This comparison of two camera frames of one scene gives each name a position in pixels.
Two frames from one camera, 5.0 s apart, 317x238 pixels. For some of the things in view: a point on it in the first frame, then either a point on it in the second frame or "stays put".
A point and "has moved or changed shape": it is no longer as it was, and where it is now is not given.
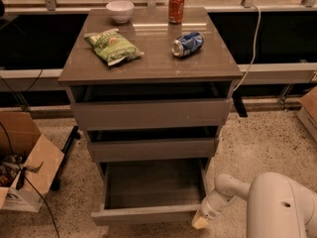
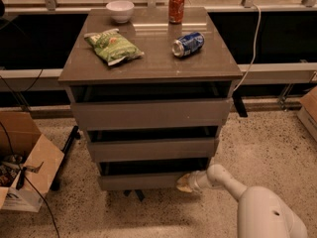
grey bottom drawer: x=151 y=190 has moved or changed shape
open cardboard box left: x=29 y=162 stays put
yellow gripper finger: x=199 y=221 to x=183 y=183
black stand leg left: x=75 y=134 stays put
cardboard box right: x=308 y=112 stays put
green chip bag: x=112 y=46 stays put
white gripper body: x=209 y=210 to x=195 y=181
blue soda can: x=187 y=44 stays put
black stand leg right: x=237 y=96 stays put
